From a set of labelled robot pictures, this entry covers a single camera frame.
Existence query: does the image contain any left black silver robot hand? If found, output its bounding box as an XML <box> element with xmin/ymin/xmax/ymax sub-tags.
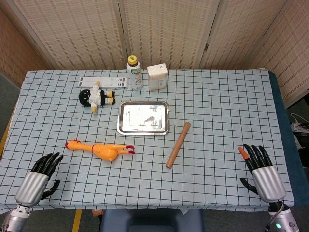
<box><xmin>14</xmin><ymin>152</ymin><xmax>64</xmax><ymax>207</ymax></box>

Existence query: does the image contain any white cable clutter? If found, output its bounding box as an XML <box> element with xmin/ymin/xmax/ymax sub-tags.
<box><xmin>289</xmin><ymin>112</ymin><xmax>305</xmax><ymax>132</ymax></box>

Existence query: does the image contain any white paper strip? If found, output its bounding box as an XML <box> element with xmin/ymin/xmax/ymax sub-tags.
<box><xmin>77</xmin><ymin>76</ymin><xmax>129</xmax><ymax>88</ymax></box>

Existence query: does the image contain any blue checkered tablecloth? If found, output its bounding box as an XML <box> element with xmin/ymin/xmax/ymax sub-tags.
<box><xmin>0</xmin><ymin>69</ymin><xmax>295</xmax><ymax>215</ymax></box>

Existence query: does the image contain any yellow capped drink bottle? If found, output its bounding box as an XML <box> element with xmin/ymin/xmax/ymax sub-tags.
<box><xmin>126</xmin><ymin>55</ymin><xmax>144</xmax><ymax>91</ymax></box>

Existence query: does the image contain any white tissue pack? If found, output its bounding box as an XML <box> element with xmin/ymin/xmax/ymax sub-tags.
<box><xmin>147</xmin><ymin>63</ymin><xmax>168</xmax><ymax>91</ymax></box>

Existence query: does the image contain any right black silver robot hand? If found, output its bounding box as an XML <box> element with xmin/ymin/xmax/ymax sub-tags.
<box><xmin>238</xmin><ymin>144</ymin><xmax>287</xmax><ymax>203</ymax></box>

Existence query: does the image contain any silver metal tray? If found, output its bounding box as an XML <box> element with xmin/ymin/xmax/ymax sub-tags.
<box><xmin>117</xmin><ymin>101</ymin><xmax>170</xmax><ymax>136</ymax></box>

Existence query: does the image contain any blue robot base seat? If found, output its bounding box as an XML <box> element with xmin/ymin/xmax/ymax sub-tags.
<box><xmin>100</xmin><ymin>208</ymin><xmax>203</xmax><ymax>232</ymax></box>

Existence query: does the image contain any yellow rubber chicken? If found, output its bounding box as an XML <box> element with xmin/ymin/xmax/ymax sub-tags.
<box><xmin>64</xmin><ymin>139</ymin><xmax>136</xmax><ymax>162</ymax></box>

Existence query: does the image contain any woven folding screen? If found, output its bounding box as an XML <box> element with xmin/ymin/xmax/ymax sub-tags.
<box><xmin>0</xmin><ymin>0</ymin><xmax>309</xmax><ymax>108</ymax></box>

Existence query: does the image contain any wooden rolling pin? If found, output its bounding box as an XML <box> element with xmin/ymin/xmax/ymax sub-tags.
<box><xmin>165</xmin><ymin>121</ymin><xmax>191</xmax><ymax>169</ymax></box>

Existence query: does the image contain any black white plush doll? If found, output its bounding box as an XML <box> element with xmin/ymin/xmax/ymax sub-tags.
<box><xmin>78</xmin><ymin>81</ymin><xmax>116</xmax><ymax>115</ymax></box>

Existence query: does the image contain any blue table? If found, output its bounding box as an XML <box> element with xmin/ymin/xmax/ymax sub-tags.
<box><xmin>267</xmin><ymin>69</ymin><xmax>309</xmax><ymax>207</ymax></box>

